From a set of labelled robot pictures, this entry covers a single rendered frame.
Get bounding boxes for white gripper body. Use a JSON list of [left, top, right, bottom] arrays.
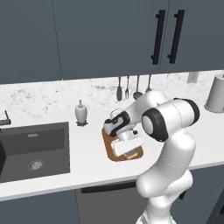
[[111, 135, 144, 158]]

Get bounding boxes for hanging dark ladle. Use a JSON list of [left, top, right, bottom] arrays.
[[132, 74, 144, 101]]

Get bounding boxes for dark grey sink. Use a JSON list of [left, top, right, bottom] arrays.
[[0, 122, 71, 184]]

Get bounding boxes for white soap dispenser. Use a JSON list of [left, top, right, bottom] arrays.
[[74, 99, 88, 127]]

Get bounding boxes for grey wall socket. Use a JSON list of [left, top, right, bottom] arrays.
[[186, 71, 200, 84]]

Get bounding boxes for black tap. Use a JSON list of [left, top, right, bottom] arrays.
[[0, 109, 12, 127]]

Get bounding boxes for black dishwasher handle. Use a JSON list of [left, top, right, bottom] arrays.
[[80, 180, 137, 194]]

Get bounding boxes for yellow sponge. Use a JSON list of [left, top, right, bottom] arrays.
[[124, 149, 140, 161]]

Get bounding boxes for white paper towel roll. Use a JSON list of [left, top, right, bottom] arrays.
[[203, 73, 224, 115]]

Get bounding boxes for hanging dark spoon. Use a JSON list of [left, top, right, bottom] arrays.
[[144, 73, 153, 94]]

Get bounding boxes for hanging dark fork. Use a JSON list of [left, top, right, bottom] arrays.
[[124, 75, 130, 100]]

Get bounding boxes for grey dishwasher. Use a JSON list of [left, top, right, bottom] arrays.
[[74, 179, 151, 224]]

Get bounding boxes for blue-grey base cupboard door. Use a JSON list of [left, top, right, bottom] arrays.
[[0, 189, 81, 224], [173, 164, 224, 224]]

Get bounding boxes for black base cupboard handle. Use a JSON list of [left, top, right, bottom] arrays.
[[178, 188, 188, 201]]

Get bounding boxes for brown wooden cutting board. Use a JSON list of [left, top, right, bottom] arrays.
[[101, 126, 144, 163]]

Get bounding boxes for hanging dark spatula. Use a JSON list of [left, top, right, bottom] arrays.
[[115, 76, 123, 102]]

